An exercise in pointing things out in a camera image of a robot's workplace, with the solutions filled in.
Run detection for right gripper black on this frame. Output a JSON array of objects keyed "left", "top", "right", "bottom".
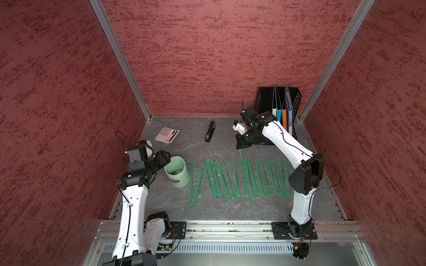
[{"left": 235, "top": 126, "right": 261, "bottom": 149}]

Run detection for pale green storage cup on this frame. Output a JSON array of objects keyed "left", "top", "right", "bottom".
[{"left": 164, "top": 156, "right": 190, "bottom": 188}]

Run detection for green straw thirteenth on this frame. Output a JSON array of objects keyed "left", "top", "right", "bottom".
[{"left": 218, "top": 162, "right": 231, "bottom": 201}]

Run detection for green straw fourteenth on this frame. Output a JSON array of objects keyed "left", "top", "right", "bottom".
[{"left": 224, "top": 161, "right": 237, "bottom": 199}]

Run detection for green straw twelfth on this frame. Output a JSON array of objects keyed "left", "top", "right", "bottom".
[{"left": 208, "top": 159, "right": 219, "bottom": 197}]

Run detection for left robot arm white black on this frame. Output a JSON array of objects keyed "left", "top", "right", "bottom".
[{"left": 104, "top": 145, "right": 171, "bottom": 266}]

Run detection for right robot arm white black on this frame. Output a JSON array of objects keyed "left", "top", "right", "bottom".
[{"left": 233, "top": 108, "right": 324, "bottom": 239}]

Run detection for blue spine folder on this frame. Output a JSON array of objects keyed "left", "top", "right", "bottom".
[{"left": 275, "top": 87, "right": 283, "bottom": 122}]

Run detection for orange spine folder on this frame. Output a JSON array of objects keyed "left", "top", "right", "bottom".
[{"left": 281, "top": 100, "right": 288, "bottom": 131}]

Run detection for black mesh file organizer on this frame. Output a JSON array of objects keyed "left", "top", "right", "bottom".
[{"left": 254, "top": 86, "right": 301, "bottom": 139}]

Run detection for black stapler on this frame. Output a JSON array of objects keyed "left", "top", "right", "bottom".
[{"left": 205, "top": 121, "right": 216, "bottom": 143}]

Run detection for light blue folder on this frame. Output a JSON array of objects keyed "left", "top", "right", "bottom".
[{"left": 286, "top": 85, "right": 293, "bottom": 135}]

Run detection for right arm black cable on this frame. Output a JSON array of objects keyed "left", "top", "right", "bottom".
[{"left": 266, "top": 120, "right": 342, "bottom": 190}]

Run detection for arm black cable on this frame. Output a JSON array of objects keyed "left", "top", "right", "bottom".
[
  {"left": 114, "top": 130, "right": 137, "bottom": 150},
  {"left": 266, "top": 120, "right": 342, "bottom": 190}
]

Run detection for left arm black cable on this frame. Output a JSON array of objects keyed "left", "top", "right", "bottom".
[{"left": 114, "top": 130, "right": 137, "bottom": 150}]

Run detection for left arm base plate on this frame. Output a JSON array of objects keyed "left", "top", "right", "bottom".
[{"left": 165, "top": 221, "right": 187, "bottom": 240}]

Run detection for aluminium mounting rail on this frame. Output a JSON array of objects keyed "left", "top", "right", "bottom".
[{"left": 96, "top": 219, "right": 363, "bottom": 243}]

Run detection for right aluminium corner post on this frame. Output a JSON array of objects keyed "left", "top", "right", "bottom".
[{"left": 299, "top": 0, "right": 375, "bottom": 123}]

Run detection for aluminium corner post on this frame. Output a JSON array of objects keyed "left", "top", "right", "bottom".
[
  {"left": 89, "top": 0, "right": 152, "bottom": 123},
  {"left": 299, "top": 0, "right": 375, "bottom": 123}
]

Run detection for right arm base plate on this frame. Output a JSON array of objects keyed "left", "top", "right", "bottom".
[{"left": 271, "top": 222, "right": 318, "bottom": 241}]

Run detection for left aluminium corner post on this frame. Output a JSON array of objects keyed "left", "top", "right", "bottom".
[{"left": 89, "top": 0, "right": 152, "bottom": 123}]

